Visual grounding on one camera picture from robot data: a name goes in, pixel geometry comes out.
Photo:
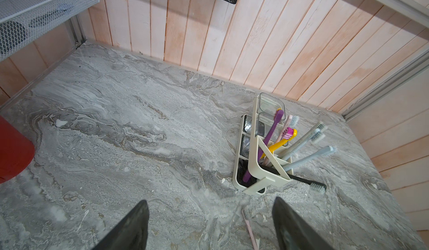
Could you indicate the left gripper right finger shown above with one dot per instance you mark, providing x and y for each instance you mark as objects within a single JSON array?
[{"x": 293, "y": 232}]

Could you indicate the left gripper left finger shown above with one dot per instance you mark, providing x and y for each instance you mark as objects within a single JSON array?
[{"x": 131, "y": 233}]

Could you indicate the black toothbrush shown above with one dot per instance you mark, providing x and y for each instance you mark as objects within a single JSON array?
[{"x": 314, "y": 185}]

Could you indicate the yellow toothbrush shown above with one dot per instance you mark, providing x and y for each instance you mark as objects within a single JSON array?
[{"x": 285, "y": 136}]

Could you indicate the grey toothbrush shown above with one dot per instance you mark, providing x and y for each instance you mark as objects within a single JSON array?
[{"x": 314, "y": 135}]

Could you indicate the purple toothbrush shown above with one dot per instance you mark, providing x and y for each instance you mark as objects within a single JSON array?
[{"x": 277, "y": 118}]

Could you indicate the red pen cup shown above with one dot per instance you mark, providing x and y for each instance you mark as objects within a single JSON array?
[{"x": 16, "y": 151}]

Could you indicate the right aluminium corner rail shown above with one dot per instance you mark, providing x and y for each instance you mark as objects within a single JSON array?
[{"x": 393, "y": 79}]

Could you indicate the white wire mesh shelf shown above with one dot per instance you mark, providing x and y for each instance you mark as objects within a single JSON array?
[{"x": 23, "y": 21}]

